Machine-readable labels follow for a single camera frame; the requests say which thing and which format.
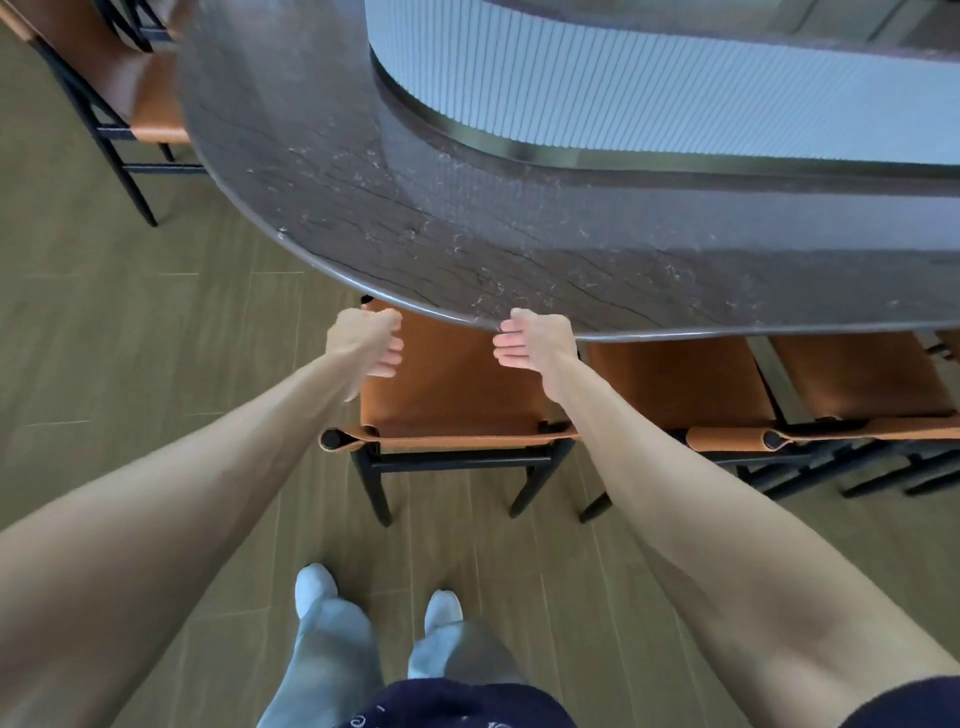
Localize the person's right hand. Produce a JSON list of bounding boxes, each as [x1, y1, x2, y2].
[[492, 307, 580, 406]]

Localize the person's left hand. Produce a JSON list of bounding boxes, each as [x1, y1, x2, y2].
[[324, 307, 406, 403]]

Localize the person's right forearm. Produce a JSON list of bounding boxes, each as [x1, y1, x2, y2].
[[554, 356, 960, 728]]

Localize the person's left forearm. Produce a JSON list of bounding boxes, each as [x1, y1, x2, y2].
[[0, 356, 361, 728]]

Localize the person's white left shoe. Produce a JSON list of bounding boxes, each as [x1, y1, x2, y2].
[[294, 563, 339, 620]]

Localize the person's white shoe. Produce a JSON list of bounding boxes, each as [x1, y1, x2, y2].
[[424, 590, 465, 635], [294, 563, 339, 620]]

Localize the person's white right shoe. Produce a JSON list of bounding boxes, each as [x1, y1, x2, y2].
[[424, 590, 465, 635]]

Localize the person's grey trousers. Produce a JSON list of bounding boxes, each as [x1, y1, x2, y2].
[[257, 598, 526, 728]]

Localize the person's navy shirt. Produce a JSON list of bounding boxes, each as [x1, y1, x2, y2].
[[341, 674, 960, 728]]

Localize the dark brown table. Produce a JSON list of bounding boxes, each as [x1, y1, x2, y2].
[[176, 0, 960, 343]]

